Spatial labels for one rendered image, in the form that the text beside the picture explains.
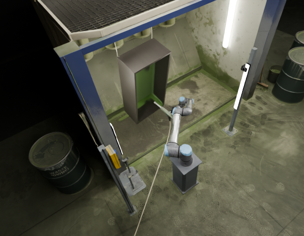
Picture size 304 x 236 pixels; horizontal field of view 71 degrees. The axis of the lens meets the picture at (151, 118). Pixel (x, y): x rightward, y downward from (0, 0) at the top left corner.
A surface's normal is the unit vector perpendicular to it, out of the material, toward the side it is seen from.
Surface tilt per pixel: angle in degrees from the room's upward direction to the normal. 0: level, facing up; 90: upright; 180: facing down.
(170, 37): 57
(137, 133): 0
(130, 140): 0
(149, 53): 12
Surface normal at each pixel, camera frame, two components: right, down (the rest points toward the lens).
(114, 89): 0.42, 0.14
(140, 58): 0.04, -0.53
